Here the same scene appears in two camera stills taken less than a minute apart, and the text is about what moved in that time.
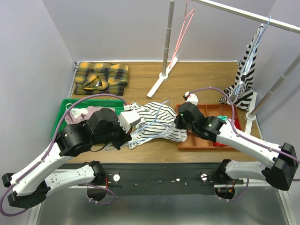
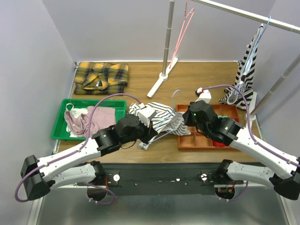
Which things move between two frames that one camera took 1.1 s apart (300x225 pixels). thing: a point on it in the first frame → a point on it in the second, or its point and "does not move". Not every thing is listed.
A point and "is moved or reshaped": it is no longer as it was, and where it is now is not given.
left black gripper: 122,137 → 149,134
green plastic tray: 66,103 does not move
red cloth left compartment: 216,144 does not move
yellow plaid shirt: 101,78 does not move
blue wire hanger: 108,149 → 140,145
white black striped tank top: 157,123 is moved or reshaped
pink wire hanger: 192,12 does not move
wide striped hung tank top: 241,93 does not move
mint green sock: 223,118 does not move
